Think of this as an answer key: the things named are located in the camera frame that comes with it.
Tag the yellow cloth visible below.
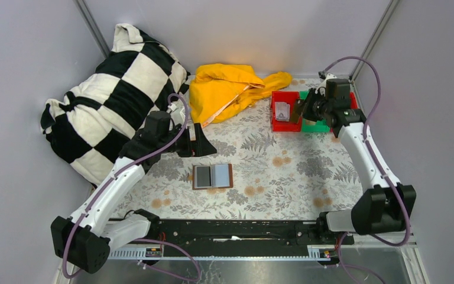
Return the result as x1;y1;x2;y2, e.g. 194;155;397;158
189;63;293;127

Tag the purple cable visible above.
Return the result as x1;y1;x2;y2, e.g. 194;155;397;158
319;56;413;284
61;93;202;283

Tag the left red bin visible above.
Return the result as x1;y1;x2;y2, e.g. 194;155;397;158
270;91;301;132

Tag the green bin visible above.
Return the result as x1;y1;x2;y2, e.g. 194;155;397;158
300;91;332;134

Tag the floral table mat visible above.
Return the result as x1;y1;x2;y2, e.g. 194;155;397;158
112;98;363;220

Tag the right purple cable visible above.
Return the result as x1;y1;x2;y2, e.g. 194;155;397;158
319;56;413;284

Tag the right red bin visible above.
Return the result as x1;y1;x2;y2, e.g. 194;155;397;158
326;92;366;137

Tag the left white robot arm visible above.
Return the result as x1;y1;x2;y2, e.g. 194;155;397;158
51;111;217;278

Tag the black white checkered pillow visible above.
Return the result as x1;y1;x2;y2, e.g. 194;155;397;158
40;24;189;186

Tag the aluminium frame rail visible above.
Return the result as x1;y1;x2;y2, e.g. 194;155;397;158
346;227;417;247

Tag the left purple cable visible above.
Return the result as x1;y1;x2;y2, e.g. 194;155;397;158
61;93;202;283

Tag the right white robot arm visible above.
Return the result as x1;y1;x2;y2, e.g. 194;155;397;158
290;73;416;235

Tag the silver VIP card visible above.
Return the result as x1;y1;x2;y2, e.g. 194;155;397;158
274;101;291;122

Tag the brown leather card holder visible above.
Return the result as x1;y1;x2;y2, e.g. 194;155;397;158
192;164;234;190

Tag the red bin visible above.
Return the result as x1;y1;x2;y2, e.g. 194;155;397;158
326;92;366;137
270;91;301;132

